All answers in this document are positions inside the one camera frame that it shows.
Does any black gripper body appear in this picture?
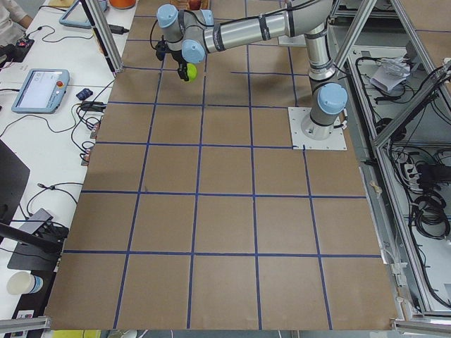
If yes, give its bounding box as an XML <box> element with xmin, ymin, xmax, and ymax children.
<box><xmin>171</xmin><ymin>50</ymin><xmax>185</xmax><ymax>65</ymax></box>

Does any green apple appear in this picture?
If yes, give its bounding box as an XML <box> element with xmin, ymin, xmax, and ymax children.
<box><xmin>186</xmin><ymin>63</ymin><xmax>198</xmax><ymax>82</ymax></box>

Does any red yellow apple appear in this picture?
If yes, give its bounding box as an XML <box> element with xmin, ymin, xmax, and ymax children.
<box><xmin>188</xmin><ymin>0</ymin><xmax>202</xmax><ymax>11</ymax></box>

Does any woven wicker basket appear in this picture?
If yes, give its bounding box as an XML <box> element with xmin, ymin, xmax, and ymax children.
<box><xmin>170</xmin><ymin>0</ymin><xmax>209</xmax><ymax>10</ymax></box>

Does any black power adapter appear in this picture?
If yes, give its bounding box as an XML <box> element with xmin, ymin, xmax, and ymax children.
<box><xmin>109</xmin><ymin>24</ymin><xmax>129</xmax><ymax>35</ymax></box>

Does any orange bucket with lid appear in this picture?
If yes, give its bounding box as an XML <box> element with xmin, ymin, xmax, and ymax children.
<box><xmin>109</xmin><ymin>0</ymin><xmax>136</xmax><ymax>10</ymax></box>

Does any blue teach pendant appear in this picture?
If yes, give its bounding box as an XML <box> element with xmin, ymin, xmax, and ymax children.
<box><xmin>11</xmin><ymin>68</ymin><xmax>70</xmax><ymax>114</ymax></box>
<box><xmin>58</xmin><ymin>1</ymin><xmax>91</xmax><ymax>29</ymax></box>

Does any black monitor stand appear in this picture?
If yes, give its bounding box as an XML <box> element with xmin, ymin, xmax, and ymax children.
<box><xmin>1</xmin><ymin>143</ymin><xmax>69</xmax><ymax>271</ymax></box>

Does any white paper cup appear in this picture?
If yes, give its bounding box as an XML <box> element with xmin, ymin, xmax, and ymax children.
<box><xmin>6</xmin><ymin>271</ymin><xmax>44</xmax><ymax>295</ymax></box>

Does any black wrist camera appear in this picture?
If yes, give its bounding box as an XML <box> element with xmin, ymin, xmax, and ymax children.
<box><xmin>155</xmin><ymin>39</ymin><xmax>169</xmax><ymax>61</ymax></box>

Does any aluminium frame post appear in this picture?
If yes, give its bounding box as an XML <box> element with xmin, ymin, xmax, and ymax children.
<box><xmin>80</xmin><ymin>0</ymin><xmax>123</xmax><ymax>74</ymax></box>

